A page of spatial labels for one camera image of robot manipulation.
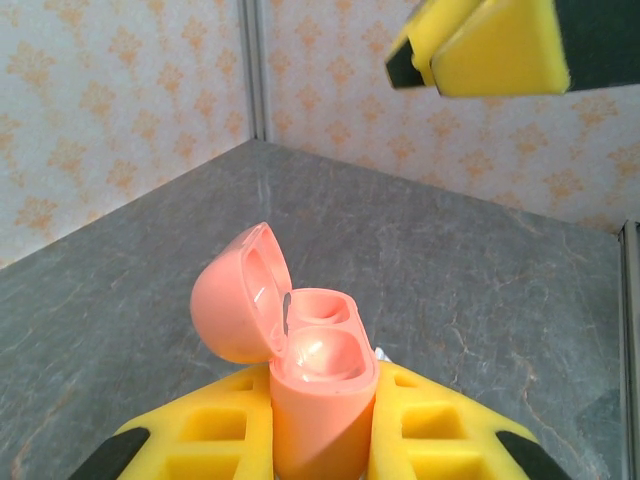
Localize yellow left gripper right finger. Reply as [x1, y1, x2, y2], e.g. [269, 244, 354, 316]
[368, 359, 574, 480]

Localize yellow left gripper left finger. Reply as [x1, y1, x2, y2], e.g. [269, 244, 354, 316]
[67, 362, 275, 480]

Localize pink earbuds charging case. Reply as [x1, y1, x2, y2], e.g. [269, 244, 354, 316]
[189, 221, 377, 480]

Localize aluminium frame corner post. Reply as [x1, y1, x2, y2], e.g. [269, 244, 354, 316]
[242, 0, 274, 144]

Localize aluminium base extrusion rail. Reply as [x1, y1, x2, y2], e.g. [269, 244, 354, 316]
[615, 218, 640, 480]

